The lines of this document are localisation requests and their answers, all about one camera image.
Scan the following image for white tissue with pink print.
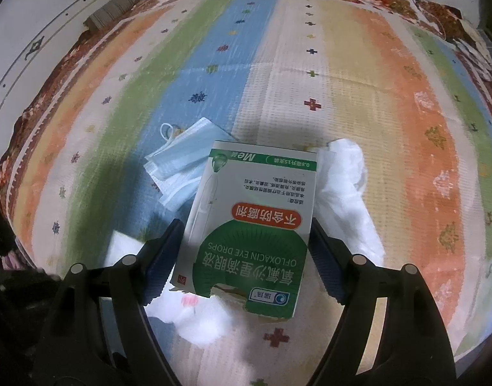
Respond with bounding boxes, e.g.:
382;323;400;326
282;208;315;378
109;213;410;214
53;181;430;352
145;281;243;347

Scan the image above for green white eye drops box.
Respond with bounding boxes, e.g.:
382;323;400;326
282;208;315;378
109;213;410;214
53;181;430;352
171;141;317;320

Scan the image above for light blue face mask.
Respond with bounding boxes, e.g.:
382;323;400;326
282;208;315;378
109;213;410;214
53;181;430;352
144;118;235;213

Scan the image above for white crumpled tissue right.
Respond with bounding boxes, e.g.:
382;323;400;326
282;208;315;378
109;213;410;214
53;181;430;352
313;139;385;266

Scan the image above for striped colourful bed cover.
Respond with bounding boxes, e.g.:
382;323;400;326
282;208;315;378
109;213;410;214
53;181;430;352
0;0;492;385

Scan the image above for white headboard with lines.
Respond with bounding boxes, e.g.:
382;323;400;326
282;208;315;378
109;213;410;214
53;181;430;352
0;0;111;156

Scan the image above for grey folded cloth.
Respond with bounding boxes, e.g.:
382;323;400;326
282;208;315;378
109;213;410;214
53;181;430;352
84;0;142;33

